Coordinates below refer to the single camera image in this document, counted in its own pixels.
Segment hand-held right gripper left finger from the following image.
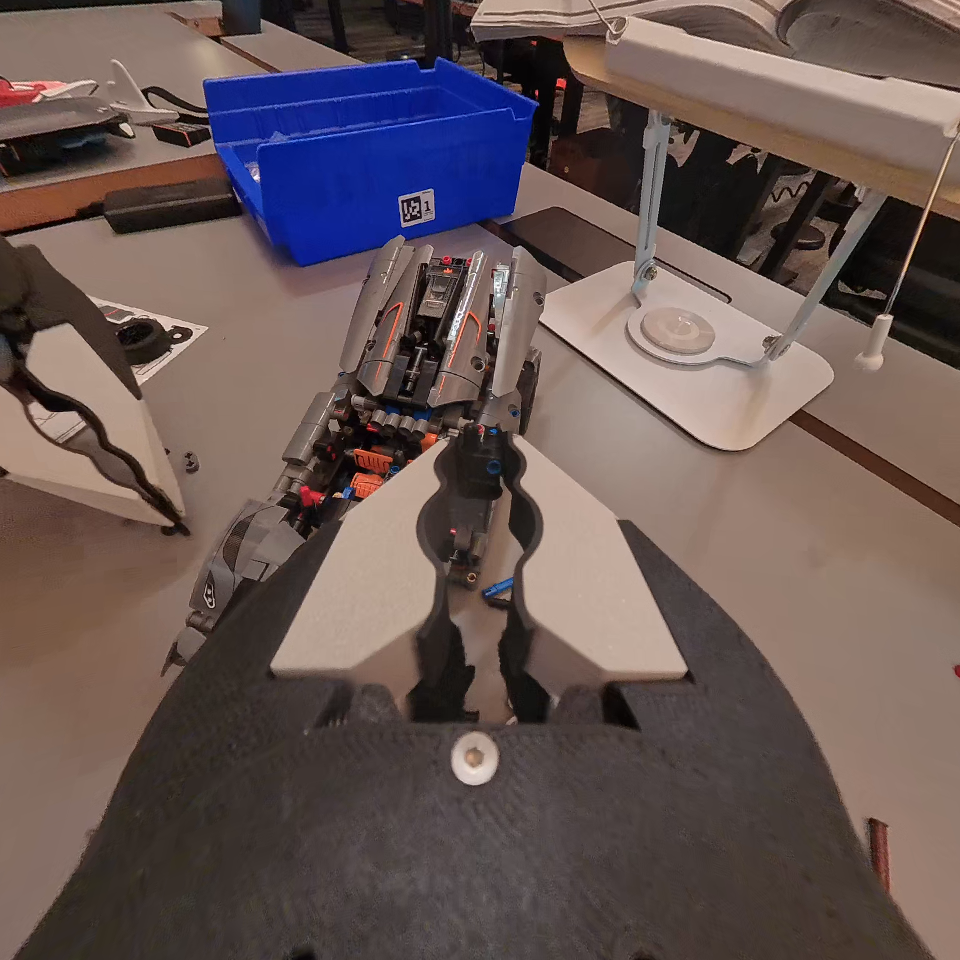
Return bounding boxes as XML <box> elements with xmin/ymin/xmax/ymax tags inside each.
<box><xmin>268</xmin><ymin>438</ymin><xmax>470</xmax><ymax>721</ymax></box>

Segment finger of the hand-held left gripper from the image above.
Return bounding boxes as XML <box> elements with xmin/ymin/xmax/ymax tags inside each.
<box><xmin>0</xmin><ymin>377</ymin><xmax>183</xmax><ymax>529</ymax></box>
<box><xmin>15</xmin><ymin>322</ymin><xmax>189</xmax><ymax>535</ymax></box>

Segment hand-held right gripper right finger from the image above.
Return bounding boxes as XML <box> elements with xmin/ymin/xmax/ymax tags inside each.
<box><xmin>498</xmin><ymin>433</ymin><xmax>690</xmax><ymax>721</ymax></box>

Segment grey lego car model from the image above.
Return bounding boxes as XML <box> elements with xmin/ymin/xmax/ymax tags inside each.
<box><xmin>159</xmin><ymin>234</ymin><xmax>550</xmax><ymax>676</ymax></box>

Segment brown lego axle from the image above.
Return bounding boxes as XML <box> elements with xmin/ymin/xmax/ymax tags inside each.
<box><xmin>864</xmin><ymin>816</ymin><xmax>894</xmax><ymax>895</ymax></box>

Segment black flat box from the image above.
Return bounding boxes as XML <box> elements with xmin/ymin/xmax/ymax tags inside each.
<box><xmin>101</xmin><ymin>176</ymin><xmax>245</xmax><ymax>235</ymax></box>

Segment dark grey pouch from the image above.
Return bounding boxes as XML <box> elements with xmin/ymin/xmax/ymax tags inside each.
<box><xmin>0</xmin><ymin>97</ymin><xmax>138</xmax><ymax>179</ymax></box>

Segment red and white object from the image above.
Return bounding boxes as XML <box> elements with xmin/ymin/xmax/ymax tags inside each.
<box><xmin>0</xmin><ymin>73</ymin><xmax>100</xmax><ymax>108</ymax></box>

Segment light grey angular object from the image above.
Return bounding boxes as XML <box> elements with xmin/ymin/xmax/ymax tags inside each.
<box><xmin>96</xmin><ymin>58</ymin><xmax>183</xmax><ymax>126</ymax></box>

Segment blue plastic bin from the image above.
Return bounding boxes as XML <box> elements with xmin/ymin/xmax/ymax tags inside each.
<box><xmin>202</xmin><ymin>56</ymin><xmax>540</xmax><ymax>269</ymax></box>

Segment white instruction booklet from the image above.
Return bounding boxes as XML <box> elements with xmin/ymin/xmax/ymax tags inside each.
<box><xmin>468</xmin><ymin>0</ymin><xmax>960</xmax><ymax>82</ymax></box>

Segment black strap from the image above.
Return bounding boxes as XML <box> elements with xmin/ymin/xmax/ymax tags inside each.
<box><xmin>139</xmin><ymin>84</ymin><xmax>210</xmax><ymax>117</ymax></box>

